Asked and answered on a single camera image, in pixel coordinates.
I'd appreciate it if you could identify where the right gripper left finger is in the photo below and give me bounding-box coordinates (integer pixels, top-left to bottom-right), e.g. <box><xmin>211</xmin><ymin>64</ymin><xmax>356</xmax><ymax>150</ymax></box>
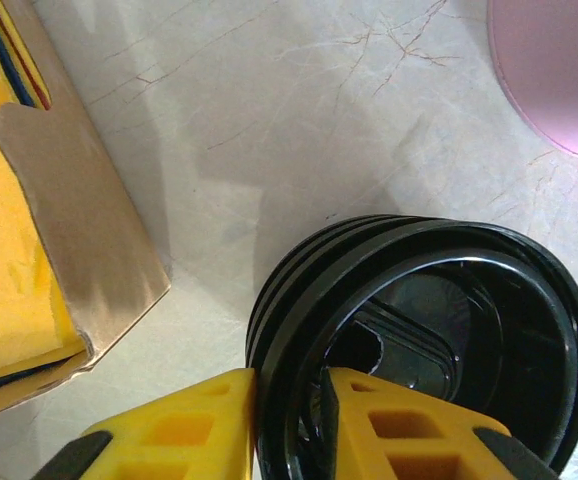
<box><xmin>31</xmin><ymin>368</ymin><xmax>256</xmax><ymax>480</ymax></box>

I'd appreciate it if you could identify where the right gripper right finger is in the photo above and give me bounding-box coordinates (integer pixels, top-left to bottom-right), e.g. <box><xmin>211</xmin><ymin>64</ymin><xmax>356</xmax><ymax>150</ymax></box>
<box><xmin>321</xmin><ymin>367</ymin><xmax>563</xmax><ymax>480</ymax></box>

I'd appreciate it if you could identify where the pink straw holder cup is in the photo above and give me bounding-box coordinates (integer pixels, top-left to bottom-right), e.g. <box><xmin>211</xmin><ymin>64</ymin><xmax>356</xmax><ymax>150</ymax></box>
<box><xmin>486</xmin><ymin>0</ymin><xmax>578</xmax><ymax>164</ymax></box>

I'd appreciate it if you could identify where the black plastic cup lid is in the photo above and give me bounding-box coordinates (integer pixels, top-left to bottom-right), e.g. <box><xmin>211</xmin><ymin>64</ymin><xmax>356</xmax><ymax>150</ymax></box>
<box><xmin>248</xmin><ymin>219</ymin><xmax>470</xmax><ymax>381</ymax></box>
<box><xmin>244</xmin><ymin>214</ymin><xmax>420</xmax><ymax>361</ymax></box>
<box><xmin>254</xmin><ymin>227</ymin><xmax>578</xmax><ymax>480</ymax></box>

